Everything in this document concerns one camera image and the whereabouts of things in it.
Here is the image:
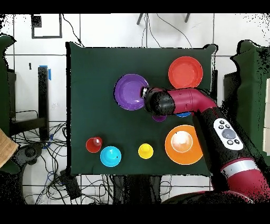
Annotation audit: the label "orange shallow plastic bowl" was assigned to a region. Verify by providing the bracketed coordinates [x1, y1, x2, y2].
[168, 55, 204, 90]

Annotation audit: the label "yellow plastic cup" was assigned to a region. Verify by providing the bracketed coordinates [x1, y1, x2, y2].
[138, 143, 154, 160]

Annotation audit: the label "orange-red plastic cup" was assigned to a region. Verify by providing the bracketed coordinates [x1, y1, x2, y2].
[85, 136, 103, 153]

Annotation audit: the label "small cyan plastic bowl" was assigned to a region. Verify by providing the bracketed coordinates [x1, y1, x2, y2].
[100, 146, 122, 168]

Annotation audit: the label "large yellow plastic bowl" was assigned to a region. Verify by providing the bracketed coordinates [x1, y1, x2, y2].
[165, 124, 205, 166]

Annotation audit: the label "thin black cable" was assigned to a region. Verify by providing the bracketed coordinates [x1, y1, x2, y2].
[156, 13, 193, 49]

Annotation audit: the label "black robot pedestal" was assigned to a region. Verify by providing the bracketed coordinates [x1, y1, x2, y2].
[112, 174, 163, 204]

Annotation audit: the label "black cable tangle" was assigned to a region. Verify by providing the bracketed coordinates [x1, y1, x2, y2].
[10, 121, 113, 204]

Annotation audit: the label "dark green tablecloth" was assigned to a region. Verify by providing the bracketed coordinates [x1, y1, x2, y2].
[66, 41, 218, 176]

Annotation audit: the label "white boxes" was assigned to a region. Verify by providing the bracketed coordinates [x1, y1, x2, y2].
[262, 77, 270, 157]

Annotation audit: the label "large purple plastic bowl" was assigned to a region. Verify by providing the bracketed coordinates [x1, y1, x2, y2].
[113, 73, 150, 111]

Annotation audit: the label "black pedestal leg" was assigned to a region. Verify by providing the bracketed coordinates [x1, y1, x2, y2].
[9, 142, 45, 166]

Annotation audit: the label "black power strip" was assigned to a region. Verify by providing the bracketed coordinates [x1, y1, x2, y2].
[59, 169, 82, 200]

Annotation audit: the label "green cloth side table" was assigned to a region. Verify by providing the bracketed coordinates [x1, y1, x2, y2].
[0, 34, 21, 174]
[228, 40, 270, 165]

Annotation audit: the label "black square frame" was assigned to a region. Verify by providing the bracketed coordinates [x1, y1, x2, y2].
[31, 14, 63, 39]

